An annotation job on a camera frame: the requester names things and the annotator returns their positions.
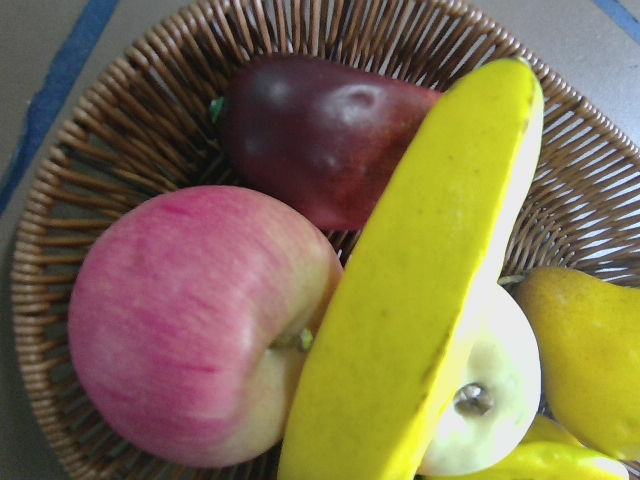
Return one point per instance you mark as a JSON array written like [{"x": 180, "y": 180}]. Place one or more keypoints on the yellow banana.
[{"x": 392, "y": 347}]

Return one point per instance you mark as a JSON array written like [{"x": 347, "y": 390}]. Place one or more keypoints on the pale green apple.
[{"x": 497, "y": 398}]

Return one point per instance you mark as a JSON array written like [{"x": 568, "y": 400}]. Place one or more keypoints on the yellow pear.
[{"x": 588, "y": 335}]

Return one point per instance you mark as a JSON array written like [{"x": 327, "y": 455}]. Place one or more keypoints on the dark purple eggplant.
[{"x": 321, "y": 137}]

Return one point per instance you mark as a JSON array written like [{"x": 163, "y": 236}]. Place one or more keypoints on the brown wicker basket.
[{"x": 143, "y": 128}]

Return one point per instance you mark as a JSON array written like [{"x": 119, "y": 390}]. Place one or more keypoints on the red apple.
[{"x": 186, "y": 317}]

